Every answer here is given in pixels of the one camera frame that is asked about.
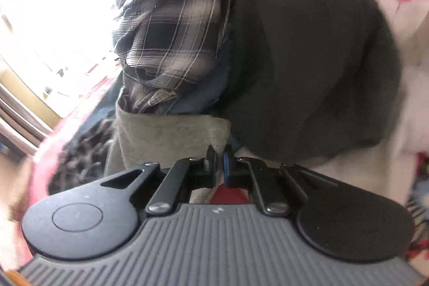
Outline black white plaid shirt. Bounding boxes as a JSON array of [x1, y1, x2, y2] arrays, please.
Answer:
[[112, 0, 235, 114]]

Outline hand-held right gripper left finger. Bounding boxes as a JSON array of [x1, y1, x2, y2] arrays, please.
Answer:
[[101, 145, 218, 217]]

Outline beige curtain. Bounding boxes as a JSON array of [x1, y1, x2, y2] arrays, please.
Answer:
[[0, 72, 54, 156]]

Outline dark grey garment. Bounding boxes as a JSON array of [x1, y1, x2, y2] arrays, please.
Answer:
[[218, 0, 403, 162]]

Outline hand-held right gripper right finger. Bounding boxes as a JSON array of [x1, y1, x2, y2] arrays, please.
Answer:
[[223, 144, 339, 217]]

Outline blue jeans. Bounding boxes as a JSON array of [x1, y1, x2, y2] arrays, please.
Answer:
[[90, 35, 242, 126]]

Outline pink floral blanket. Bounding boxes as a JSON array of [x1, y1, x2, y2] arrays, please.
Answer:
[[27, 0, 429, 273]]

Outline beige pants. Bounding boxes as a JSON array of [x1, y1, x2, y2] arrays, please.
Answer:
[[105, 88, 232, 206]]

